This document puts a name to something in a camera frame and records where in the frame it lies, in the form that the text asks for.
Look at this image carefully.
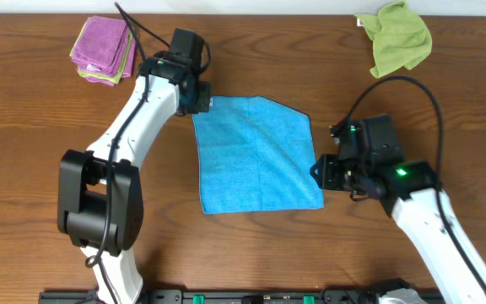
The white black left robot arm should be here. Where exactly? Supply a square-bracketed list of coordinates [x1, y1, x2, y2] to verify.
[57, 29, 211, 303]

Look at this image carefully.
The green crumpled cloth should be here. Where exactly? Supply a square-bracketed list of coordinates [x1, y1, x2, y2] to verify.
[354, 1, 433, 79]

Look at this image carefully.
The blue microfiber cloth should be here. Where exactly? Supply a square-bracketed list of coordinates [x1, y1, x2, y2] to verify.
[192, 96, 324, 214]

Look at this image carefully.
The purple folded cloth bottom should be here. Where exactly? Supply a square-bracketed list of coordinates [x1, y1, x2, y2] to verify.
[79, 35, 136, 86]

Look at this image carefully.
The purple folded cloth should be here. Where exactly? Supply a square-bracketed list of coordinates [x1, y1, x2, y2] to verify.
[79, 35, 136, 86]
[71, 16, 127, 71]

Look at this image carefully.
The purple folded cloth top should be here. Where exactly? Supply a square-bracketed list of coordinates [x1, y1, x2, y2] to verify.
[71, 16, 127, 71]

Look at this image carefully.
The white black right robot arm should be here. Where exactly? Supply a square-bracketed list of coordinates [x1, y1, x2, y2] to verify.
[310, 115, 486, 303]

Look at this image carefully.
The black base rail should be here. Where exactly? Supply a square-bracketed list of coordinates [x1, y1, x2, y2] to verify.
[38, 278, 442, 304]

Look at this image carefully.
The green folded cloth middle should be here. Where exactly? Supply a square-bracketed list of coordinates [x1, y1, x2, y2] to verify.
[69, 16, 136, 86]

